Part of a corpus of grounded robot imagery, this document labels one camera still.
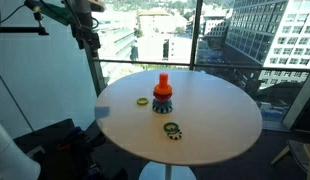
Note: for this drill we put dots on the camera on black mount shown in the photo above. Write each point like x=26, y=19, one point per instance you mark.
x=36, y=7

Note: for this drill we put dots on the orange stacking stand post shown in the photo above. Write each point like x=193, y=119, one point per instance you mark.
x=163, y=80

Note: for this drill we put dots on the white rounded object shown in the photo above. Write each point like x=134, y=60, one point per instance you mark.
x=14, y=163

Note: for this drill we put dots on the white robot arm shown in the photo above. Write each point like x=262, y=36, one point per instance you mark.
x=82, y=25

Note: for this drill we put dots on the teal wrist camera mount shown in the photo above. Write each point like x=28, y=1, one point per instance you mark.
x=59, y=14

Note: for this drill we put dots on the wooden stool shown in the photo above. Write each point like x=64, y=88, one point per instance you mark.
x=299, y=151

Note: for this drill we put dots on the white round table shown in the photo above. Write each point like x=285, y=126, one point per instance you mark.
x=212, y=121

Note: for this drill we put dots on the dark equipment pile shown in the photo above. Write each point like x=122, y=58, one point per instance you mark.
x=63, y=151

